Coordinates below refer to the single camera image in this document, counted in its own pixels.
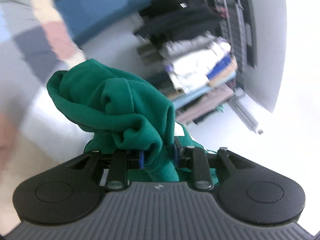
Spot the stack of folded clothes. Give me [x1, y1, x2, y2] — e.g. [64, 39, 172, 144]
[159, 32, 232, 93]

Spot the patchwork pastel bed quilt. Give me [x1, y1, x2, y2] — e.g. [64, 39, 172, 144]
[1, 0, 92, 234]

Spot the metal clothes rack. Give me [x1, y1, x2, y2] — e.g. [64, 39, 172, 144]
[203, 0, 263, 134]

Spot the green hooded sweatshirt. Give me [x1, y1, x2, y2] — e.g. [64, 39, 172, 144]
[46, 58, 221, 183]

